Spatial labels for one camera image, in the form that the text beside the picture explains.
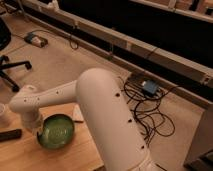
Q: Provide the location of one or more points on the black office chair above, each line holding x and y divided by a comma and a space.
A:
5, 38

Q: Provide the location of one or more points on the white rectangular packet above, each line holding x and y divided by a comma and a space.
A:
77, 115

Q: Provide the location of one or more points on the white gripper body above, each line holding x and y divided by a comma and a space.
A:
33, 122

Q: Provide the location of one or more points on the black remote control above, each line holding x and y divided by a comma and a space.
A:
10, 135

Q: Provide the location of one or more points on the long metal frame rail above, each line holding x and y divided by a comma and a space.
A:
176, 63

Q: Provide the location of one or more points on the blue power adapter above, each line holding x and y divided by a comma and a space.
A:
149, 87

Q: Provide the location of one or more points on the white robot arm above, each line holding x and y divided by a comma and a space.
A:
107, 115

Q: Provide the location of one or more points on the green ceramic bowl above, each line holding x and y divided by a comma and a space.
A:
58, 131

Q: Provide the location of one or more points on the white cup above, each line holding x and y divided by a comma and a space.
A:
4, 120

